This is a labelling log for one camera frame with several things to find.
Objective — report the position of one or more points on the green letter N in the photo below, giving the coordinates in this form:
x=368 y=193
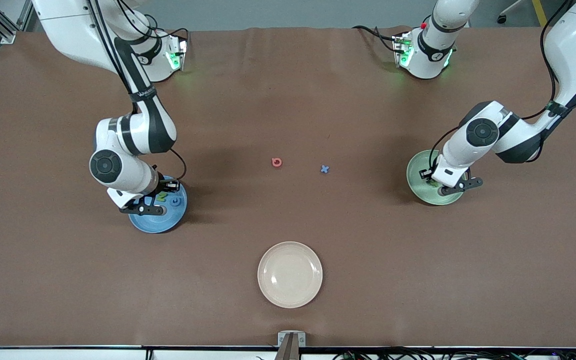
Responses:
x=160 y=197

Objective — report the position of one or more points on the aluminium frame post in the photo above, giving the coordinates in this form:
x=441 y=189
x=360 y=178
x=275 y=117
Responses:
x=5 y=35

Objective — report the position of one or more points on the brown table cover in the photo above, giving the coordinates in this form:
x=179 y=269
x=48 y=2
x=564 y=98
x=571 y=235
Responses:
x=288 y=100

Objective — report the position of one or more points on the green plate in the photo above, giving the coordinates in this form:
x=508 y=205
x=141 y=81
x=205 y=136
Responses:
x=415 y=187

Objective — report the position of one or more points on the red letter Q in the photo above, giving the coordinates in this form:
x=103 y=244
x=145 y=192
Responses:
x=276 y=162

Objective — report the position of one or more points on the blue plate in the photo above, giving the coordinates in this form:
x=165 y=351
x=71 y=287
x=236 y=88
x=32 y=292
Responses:
x=168 y=222

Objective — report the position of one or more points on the blue letter x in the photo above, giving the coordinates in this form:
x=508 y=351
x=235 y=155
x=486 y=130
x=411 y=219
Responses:
x=324 y=169

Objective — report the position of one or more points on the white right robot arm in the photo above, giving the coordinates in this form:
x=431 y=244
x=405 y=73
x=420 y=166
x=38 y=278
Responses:
x=73 y=30

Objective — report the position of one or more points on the blue letter G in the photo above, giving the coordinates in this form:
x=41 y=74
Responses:
x=175 y=201

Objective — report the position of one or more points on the office chair caster leg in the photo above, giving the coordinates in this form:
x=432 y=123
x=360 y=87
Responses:
x=502 y=19

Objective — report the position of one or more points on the beige plate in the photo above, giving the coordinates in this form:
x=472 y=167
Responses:
x=290 y=275

